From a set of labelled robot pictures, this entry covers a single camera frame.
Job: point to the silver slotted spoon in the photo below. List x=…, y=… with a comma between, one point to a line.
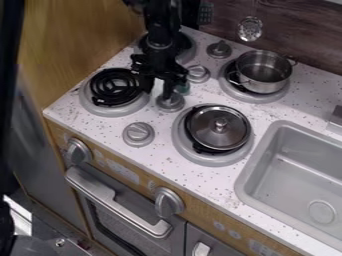
x=250, y=29

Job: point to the toy sink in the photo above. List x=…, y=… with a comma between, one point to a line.
x=294, y=173

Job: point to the silver pot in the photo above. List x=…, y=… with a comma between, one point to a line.
x=262, y=71

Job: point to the black tool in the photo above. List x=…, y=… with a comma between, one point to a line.
x=205, y=11

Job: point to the silver lid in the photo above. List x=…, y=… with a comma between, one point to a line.
x=218, y=128

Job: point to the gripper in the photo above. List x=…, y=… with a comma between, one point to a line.
x=156, y=70

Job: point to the toy stove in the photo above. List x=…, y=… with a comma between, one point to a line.
x=214, y=158

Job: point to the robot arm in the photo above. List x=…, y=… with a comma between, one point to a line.
x=160, y=23

